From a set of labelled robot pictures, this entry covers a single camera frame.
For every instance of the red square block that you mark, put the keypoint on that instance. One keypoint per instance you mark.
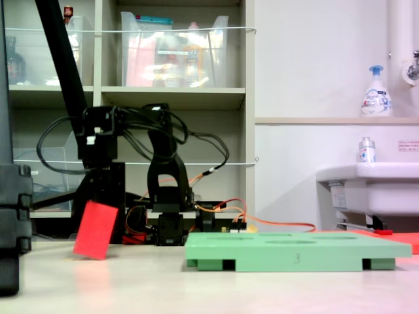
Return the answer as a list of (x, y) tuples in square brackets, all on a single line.
[(95, 229)]

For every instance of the black tripod brace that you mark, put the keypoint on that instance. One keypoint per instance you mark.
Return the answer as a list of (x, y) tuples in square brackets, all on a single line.
[(52, 199)]

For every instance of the notched black stack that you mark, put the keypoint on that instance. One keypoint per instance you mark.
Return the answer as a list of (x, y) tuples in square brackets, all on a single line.
[(13, 196)]

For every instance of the beige shelf unit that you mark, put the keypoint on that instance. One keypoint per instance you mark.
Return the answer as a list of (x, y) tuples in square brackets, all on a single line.
[(173, 98)]

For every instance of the pink pack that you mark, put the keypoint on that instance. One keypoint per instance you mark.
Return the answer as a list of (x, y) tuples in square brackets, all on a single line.
[(137, 65)]

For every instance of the dark glass bottle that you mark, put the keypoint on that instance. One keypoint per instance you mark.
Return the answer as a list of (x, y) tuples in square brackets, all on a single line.
[(14, 65)]

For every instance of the teal topped pack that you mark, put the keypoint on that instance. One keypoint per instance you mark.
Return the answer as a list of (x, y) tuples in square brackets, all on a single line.
[(154, 22)]

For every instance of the brown bottle with red cap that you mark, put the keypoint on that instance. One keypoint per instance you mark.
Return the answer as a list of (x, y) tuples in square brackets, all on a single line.
[(68, 13)]

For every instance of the large clear plastic bin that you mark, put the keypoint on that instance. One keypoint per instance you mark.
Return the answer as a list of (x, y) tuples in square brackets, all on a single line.
[(216, 65)]

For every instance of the spray bottle with pink cap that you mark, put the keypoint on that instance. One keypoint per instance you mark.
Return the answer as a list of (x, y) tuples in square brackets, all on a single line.
[(193, 26)]

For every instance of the green shape sorting board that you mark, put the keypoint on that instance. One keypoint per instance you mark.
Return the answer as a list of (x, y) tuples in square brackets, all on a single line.
[(294, 252)]

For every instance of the white sink sticker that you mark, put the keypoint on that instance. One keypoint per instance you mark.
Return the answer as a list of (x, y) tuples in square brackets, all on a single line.
[(338, 196)]

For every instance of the small clear sanitizer bottle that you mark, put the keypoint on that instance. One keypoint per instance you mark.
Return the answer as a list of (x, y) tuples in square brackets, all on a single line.
[(366, 152)]

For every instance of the white sink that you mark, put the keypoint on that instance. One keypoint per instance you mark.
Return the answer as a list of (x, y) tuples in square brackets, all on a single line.
[(386, 189)]

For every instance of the small red bar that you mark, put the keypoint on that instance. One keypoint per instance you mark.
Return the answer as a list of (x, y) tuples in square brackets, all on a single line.
[(383, 232)]

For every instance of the white soap pump bottle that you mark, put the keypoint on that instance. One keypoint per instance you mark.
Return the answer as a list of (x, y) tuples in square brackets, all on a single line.
[(376, 98)]

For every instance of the metal faucet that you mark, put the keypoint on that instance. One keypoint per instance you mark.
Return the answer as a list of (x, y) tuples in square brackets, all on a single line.
[(413, 70)]

